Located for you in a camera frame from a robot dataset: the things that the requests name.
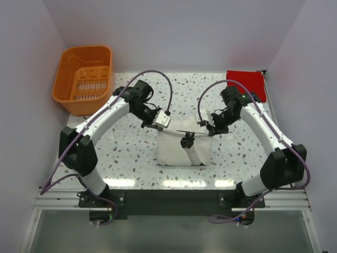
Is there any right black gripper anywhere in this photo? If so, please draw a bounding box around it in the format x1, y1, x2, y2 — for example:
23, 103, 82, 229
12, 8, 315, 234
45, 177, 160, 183
206, 109, 241, 136

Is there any white t shirt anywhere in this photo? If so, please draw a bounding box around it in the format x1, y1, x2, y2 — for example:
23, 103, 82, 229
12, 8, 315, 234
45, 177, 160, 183
157, 117, 213, 167

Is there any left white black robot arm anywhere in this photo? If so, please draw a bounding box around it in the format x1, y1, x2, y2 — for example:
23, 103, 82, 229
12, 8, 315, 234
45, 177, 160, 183
59, 80, 161, 207

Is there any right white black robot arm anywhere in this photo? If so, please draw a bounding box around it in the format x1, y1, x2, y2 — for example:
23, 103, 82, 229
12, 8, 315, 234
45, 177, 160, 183
206, 86, 307, 207

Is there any red folded t shirt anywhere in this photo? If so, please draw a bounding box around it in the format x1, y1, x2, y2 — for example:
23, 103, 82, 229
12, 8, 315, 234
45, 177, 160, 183
226, 70, 267, 103

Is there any orange plastic basket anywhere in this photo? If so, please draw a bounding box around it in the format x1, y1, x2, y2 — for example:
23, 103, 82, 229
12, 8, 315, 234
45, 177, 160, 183
52, 45, 115, 116

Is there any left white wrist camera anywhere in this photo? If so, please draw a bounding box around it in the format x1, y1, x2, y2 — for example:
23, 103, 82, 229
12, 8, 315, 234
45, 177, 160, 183
153, 110, 171, 129

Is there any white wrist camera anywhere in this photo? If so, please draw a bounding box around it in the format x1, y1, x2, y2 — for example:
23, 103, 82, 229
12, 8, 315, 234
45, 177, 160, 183
194, 109, 214, 127
153, 110, 171, 129

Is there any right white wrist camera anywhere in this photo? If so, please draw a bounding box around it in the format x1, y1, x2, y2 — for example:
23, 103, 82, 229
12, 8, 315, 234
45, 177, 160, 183
194, 109, 214, 127

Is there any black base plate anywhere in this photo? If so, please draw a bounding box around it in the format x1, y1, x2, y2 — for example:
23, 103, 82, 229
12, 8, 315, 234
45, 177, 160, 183
77, 189, 265, 225

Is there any aluminium rail frame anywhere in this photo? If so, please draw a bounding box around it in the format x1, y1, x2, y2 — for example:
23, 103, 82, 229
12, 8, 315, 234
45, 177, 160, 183
21, 174, 323, 252

